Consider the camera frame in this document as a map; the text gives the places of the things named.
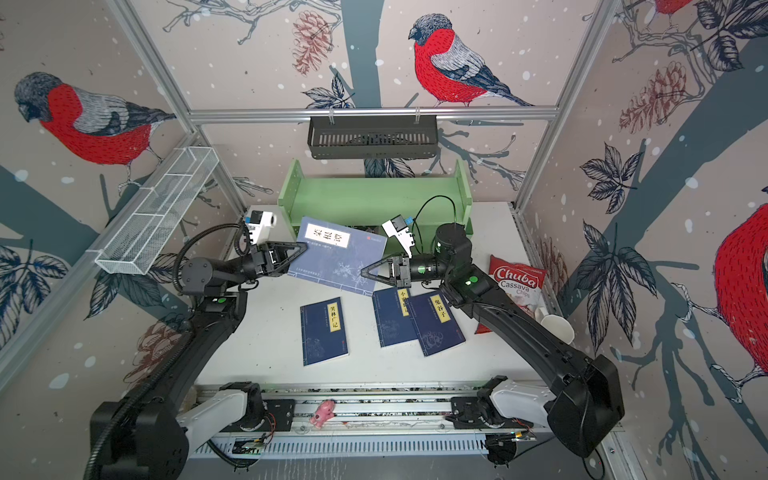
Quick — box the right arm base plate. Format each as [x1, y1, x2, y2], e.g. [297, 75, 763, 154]
[445, 397, 534, 430]

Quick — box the pink pig toy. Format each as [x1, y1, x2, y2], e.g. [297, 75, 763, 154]
[310, 400, 336, 429]

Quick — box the white mesh wall tray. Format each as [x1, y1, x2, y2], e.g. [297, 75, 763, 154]
[95, 146, 219, 275]

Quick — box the aluminium mounting rail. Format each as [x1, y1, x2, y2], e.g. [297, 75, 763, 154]
[122, 383, 625, 438]

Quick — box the black hanging wire basket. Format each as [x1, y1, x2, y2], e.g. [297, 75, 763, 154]
[307, 115, 439, 160]

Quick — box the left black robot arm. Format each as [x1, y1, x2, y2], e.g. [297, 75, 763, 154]
[83, 227, 308, 479]

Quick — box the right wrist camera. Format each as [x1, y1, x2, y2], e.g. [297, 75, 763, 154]
[382, 215, 415, 258]

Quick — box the navy booklet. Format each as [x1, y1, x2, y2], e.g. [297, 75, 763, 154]
[372, 288, 417, 348]
[300, 297, 349, 366]
[288, 217, 387, 297]
[406, 292, 466, 357]

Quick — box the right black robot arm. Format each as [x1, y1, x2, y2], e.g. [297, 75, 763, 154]
[360, 222, 625, 459]

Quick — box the green wooden shelf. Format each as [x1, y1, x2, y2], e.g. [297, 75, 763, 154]
[277, 160, 473, 249]

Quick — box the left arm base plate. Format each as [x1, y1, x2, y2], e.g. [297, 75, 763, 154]
[221, 399, 296, 433]

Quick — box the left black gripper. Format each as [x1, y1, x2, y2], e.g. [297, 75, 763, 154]
[224, 247, 311, 294]

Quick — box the red Chuba chips bag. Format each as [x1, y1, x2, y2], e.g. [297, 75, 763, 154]
[488, 255, 547, 322]

